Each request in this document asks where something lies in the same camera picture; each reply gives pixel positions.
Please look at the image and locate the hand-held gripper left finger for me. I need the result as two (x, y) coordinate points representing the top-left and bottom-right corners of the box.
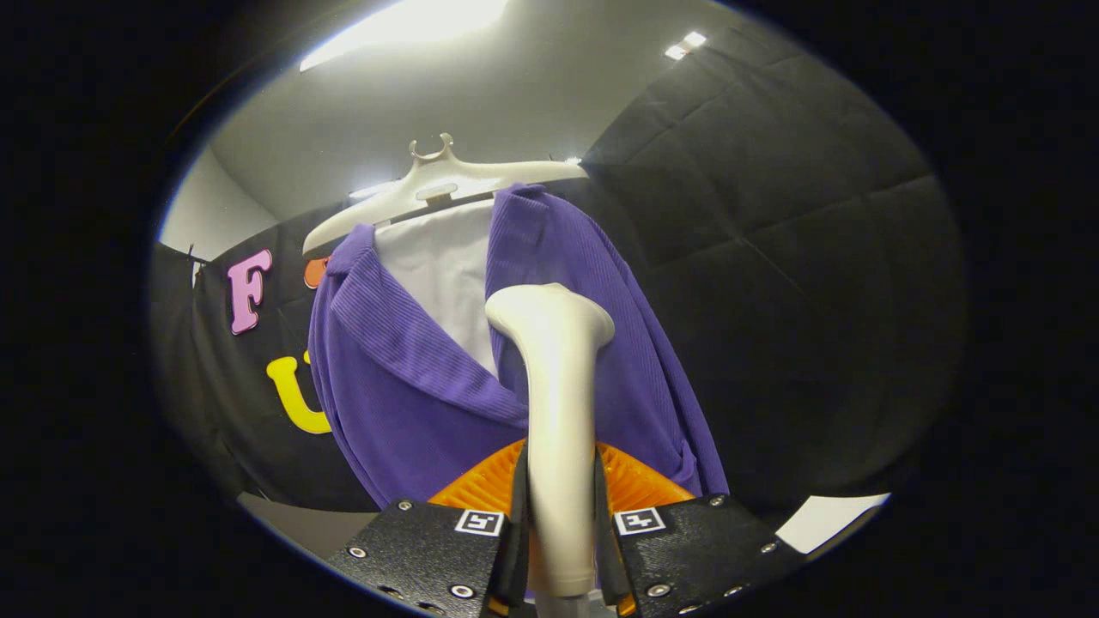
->
(326, 439), (531, 617)

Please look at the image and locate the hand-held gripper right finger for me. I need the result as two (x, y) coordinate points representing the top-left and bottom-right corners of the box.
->
(594, 441), (804, 617)

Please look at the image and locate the purple corduroy jacket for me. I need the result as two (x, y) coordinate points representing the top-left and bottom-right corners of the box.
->
(307, 184), (732, 510)

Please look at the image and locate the white garment steamer nozzle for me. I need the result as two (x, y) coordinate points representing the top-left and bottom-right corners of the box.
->
(485, 283), (616, 598)

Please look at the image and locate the white shirt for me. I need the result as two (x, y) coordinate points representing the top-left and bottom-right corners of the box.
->
(373, 199), (500, 378)

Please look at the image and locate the white plastic clothes hanger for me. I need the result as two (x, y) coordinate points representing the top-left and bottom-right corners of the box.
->
(302, 133), (590, 257)

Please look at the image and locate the grey cabinet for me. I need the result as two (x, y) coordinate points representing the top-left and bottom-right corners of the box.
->
(237, 491), (380, 561)

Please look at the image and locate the white flat board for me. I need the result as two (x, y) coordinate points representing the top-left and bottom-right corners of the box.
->
(776, 493), (892, 555)

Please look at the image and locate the large ceiling light panel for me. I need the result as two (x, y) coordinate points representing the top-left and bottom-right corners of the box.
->
(298, 0), (509, 73)

